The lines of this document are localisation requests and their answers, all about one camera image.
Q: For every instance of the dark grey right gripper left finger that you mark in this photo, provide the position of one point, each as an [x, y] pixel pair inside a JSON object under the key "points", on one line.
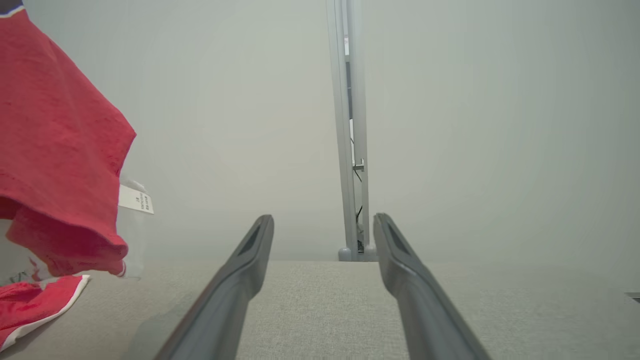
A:
{"points": [[225, 300]]}

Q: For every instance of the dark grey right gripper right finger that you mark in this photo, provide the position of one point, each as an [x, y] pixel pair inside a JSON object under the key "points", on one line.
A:
{"points": [[425, 310]]}

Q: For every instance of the red shorts with white stripe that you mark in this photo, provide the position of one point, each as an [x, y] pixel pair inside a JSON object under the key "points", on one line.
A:
{"points": [[30, 305]]}

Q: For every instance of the red jersey with white sleeves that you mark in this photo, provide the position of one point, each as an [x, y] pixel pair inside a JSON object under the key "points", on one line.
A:
{"points": [[55, 150]]}

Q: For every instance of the grey partition post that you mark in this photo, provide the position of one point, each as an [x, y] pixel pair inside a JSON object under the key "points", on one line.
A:
{"points": [[345, 150]]}

